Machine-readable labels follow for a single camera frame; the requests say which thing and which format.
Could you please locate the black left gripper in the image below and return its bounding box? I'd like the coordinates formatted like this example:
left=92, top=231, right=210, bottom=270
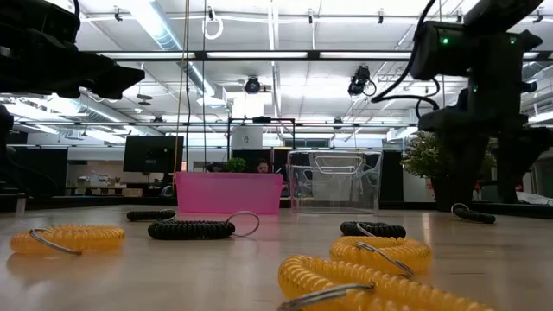
left=0, top=0, right=146, bottom=100

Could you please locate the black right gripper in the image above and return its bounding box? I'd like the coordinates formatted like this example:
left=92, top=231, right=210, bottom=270
left=417, top=84, right=553, bottom=211

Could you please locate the black spring coil keychain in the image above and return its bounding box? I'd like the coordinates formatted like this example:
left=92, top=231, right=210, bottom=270
left=450, top=202, right=498, bottom=225
left=339, top=220, right=408, bottom=240
left=125, top=208, right=178, bottom=223
left=147, top=210, right=262, bottom=242

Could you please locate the yellow spring coil keychain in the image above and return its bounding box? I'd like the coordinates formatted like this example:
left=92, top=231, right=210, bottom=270
left=276, top=254, right=498, bottom=311
left=9, top=223, right=126, bottom=257
left=329, top=235, right=434, bottom=278

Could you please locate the potted green plant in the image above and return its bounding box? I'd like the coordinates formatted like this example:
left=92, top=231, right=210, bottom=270
left=400, top=130, right=498, bottom=213

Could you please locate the black computer monitor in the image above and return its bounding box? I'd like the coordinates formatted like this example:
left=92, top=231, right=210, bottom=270
left=122, top=135, right=185, bottom=175

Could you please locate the black cabinet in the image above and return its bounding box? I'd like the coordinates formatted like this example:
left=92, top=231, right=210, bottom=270
left=379, top=149, right=405, bottom=203

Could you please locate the black partition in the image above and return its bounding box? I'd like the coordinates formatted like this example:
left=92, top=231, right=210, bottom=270
left=0, top=146, right=69, bottom=199

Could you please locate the white panel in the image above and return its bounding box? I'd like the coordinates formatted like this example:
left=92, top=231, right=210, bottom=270
left=231, top=125, right=264, bottom=150

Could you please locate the small green plant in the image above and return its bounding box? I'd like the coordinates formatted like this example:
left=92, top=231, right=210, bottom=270
left=224, top=156, right=249, bottom=174

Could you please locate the pink plastic bin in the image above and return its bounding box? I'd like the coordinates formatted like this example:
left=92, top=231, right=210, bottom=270
left=175, top=171, right=284, bottom=216

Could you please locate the clear plastic bin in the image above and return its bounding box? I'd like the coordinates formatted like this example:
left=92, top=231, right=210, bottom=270
left=287, top=149, right=385, bottom=216

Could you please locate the yellow hanging cord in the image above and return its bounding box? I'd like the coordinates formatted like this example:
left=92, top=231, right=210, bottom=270
left=172, top=0, right=192, bottom=194

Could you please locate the black hanging cable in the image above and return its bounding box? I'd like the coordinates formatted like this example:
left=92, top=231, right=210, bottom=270
left=201, top=0, right=207, bottom=172

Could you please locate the white cable loop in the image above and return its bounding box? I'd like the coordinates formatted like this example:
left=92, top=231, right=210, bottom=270
left=201, top=4, right=226, bottom=41

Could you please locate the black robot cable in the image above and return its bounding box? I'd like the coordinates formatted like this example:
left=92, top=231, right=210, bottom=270
left=370, top=0, right=441, bottom=120

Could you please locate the black ceiling camera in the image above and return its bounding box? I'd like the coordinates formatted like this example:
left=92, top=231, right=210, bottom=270
left=346, top=64, right=378, bottom=98
left=244, top=75, right=263, bottom=96

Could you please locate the black background rig frame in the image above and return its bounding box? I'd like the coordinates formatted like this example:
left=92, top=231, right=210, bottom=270
left=226, top=116, right=297, bottom=162

